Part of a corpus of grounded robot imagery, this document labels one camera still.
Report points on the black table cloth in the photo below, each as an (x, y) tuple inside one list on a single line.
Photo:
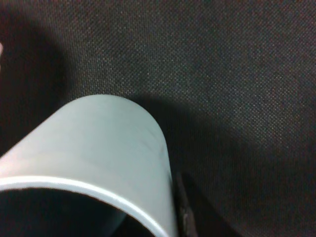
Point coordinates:
[(232, 84)]

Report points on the light blue plastic cup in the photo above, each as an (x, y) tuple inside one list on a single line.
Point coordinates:
[(103, 146)]

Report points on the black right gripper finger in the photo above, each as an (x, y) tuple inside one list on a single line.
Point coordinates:
[(185, 215)]

